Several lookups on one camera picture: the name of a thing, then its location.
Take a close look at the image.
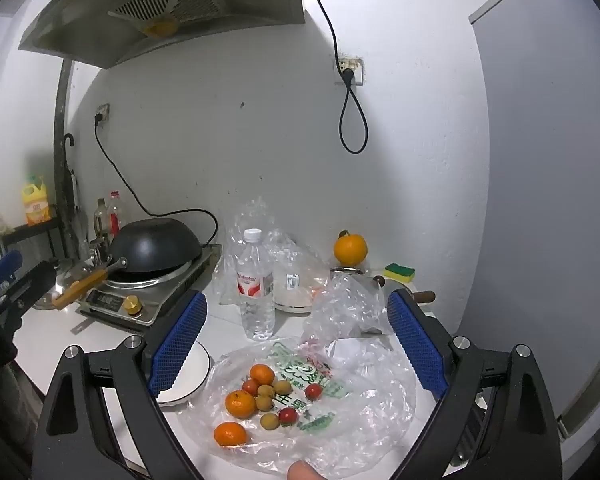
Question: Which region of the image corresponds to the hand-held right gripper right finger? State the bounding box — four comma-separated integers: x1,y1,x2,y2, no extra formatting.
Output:
386,290,563,480

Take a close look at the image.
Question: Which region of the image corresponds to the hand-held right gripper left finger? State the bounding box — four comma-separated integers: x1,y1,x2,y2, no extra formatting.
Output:
32,289,208,480

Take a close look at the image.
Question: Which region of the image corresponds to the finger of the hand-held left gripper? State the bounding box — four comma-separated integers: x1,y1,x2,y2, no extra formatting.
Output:
0,250,24,293
0,260,57,313

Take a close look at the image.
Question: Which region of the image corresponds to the white plate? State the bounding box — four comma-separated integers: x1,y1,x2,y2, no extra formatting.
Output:
155,340,213,406

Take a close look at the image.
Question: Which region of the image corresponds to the green printed plastic bag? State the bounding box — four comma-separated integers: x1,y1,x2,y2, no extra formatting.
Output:
180,335,423,478

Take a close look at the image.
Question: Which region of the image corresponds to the black metal rack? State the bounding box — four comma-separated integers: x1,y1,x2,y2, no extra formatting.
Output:
0,205,61,266

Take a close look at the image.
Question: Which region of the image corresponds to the steel induction cooker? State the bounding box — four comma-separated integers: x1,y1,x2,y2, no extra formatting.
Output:
77,242,223,332

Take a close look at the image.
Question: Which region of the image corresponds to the yellow detergent bottle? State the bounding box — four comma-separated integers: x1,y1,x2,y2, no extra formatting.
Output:
21,175,49,226

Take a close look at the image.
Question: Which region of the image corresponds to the yellow green sponge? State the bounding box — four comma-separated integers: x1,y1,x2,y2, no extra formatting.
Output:
384,261,416,282

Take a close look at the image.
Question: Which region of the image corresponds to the crumpled clear plastic bag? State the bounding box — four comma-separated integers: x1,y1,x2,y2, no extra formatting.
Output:
302,272,396,356

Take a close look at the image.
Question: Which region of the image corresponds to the clear water bottle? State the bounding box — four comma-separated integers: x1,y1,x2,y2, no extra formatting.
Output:
236,228,276,341

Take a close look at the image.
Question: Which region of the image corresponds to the cooking oil bottle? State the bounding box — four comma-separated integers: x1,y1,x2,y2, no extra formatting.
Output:
94,199,110,241

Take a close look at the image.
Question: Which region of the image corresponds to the black umbrella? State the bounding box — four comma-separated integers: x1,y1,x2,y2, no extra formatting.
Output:
62,132,83,256

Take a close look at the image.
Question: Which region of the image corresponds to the large orange with stem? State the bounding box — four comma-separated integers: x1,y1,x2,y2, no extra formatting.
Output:
333,230,369,266

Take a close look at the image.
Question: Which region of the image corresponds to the translucent bowl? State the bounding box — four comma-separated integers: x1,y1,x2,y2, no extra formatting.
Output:
272,247,331,315

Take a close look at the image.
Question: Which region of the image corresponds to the grey vertical pipe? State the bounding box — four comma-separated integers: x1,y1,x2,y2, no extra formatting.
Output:
52,57,76,261

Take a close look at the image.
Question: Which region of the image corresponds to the grey cabinet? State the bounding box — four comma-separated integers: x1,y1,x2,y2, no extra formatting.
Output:
467,0,600,441

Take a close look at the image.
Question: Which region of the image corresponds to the grey range hood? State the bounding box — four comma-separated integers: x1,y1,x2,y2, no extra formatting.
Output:
17,0,306,70

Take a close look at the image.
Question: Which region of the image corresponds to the pan with wooden handle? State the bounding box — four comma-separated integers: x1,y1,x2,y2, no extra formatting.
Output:
370,274,437,333

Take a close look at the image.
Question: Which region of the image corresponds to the black wok with wooden handle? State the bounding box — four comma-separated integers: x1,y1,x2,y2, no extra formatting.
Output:
51,218,203,311

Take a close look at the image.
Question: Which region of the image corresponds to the black cooker power cable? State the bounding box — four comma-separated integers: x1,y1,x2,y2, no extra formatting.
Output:
94,112,220,248

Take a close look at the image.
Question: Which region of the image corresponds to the black hood power cable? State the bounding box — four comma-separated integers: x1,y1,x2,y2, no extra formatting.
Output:
297,0,370,155

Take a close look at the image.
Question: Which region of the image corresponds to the white wall socket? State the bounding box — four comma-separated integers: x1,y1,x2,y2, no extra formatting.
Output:
334,56,365,87

